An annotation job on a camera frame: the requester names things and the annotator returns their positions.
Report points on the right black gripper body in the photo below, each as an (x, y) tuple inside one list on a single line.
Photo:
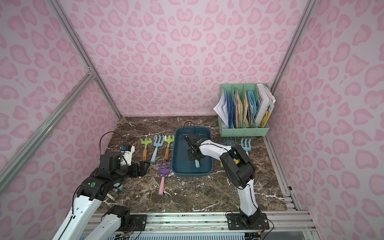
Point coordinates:
[(193, 147)]

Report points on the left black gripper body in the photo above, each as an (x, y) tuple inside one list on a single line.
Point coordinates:
[(137, 169)]

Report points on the purple rake pink handle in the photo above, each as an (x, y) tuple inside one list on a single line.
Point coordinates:
[(164, 170)]

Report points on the green rake orange handle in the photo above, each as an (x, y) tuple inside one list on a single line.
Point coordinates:
[(145, 142)]

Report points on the green rake wooden handle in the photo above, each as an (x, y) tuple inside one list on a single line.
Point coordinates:
[(168, 140)]

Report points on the light blue fork white handle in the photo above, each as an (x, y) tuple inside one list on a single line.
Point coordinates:
[(159, 141)]

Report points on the teal fork yellow handle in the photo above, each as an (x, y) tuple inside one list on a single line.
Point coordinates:
[(232, 141)]

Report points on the pale blue fork white handle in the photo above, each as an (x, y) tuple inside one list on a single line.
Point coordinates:
[(246, 145)]

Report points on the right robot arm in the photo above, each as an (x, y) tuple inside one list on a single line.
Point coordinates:
[(239, 168)]

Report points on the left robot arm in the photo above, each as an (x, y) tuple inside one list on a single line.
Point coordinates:
[(112, 171)]

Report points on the dark teal storage box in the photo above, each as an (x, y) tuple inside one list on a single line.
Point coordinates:
[(181, 165)]

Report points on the light blue stapler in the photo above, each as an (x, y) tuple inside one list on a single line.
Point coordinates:
[(117, 188)]

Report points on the white paper stack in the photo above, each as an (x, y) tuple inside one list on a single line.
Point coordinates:
[(221, 109)]

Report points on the blue folders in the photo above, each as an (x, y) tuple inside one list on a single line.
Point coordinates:
[(231, 108)]

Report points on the tan paper folders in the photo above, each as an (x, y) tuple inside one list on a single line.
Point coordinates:
[(243, 109)]

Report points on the mint green file organizer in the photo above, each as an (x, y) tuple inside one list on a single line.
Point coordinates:
[(245, 132)]

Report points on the white yellow book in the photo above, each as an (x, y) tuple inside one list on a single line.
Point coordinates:
[(265, 105)]

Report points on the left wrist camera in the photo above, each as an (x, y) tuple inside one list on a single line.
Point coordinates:
[(127, 152)]

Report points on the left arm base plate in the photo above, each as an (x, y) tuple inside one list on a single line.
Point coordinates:
[(133, 223)]

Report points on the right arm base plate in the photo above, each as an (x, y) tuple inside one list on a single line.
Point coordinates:
[(239, 221)]

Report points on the aluminium front rail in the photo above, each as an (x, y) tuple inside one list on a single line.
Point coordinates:
[(285, 225)]

